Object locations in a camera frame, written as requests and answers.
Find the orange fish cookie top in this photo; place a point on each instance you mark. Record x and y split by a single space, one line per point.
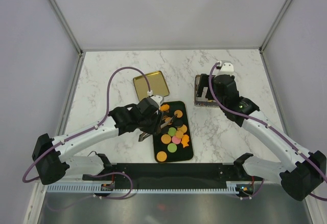
164 108

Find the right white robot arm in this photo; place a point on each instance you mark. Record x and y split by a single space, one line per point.
298 170

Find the green round cookie lower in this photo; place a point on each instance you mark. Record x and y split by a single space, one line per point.
172 148

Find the black sandwich cookie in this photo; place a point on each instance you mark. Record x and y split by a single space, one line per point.
178 123

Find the right aluminium frame post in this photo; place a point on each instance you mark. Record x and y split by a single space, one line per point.
283 10

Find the orange round cookie left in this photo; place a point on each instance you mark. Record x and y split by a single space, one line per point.
166 139

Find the orange fish cookie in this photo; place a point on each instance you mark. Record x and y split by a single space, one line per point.
185 141
164 108

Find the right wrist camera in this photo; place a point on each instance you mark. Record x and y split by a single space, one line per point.
225 68

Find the green round cookie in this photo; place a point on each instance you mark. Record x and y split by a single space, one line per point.
172 148
172 131

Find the orange fish cookie lower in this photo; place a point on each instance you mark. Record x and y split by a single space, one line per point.
185 141

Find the white slotted cable duct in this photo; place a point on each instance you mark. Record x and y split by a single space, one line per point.
101 188

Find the orange round cookie bottom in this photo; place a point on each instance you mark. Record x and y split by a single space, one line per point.
161 156

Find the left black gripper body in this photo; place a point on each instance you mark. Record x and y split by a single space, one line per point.
151 126

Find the cookie tin box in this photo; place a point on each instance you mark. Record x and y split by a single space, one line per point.
202 101

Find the green round cookie upper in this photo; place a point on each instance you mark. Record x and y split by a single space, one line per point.
172 131

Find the black cookie tray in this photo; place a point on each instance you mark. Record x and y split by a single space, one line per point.
182 154

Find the aluminium frame post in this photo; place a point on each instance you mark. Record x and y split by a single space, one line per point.
60 16
283 10

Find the orange round cookie top right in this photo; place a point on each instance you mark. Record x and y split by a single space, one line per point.
178 113

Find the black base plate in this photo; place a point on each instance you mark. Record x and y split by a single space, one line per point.
181 175

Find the left aluminium frame post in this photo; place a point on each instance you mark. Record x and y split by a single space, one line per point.
60 16

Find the orange round cookie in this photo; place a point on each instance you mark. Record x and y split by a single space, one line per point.
166 139
161 156
183 128
178 113

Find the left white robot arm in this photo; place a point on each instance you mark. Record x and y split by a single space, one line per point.
56 157

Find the gold tin lid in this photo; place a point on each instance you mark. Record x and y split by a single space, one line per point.
157 83

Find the pink round cookie lower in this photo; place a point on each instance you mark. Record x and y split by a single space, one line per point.
176 140

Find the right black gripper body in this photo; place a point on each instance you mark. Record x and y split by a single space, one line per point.
205 82

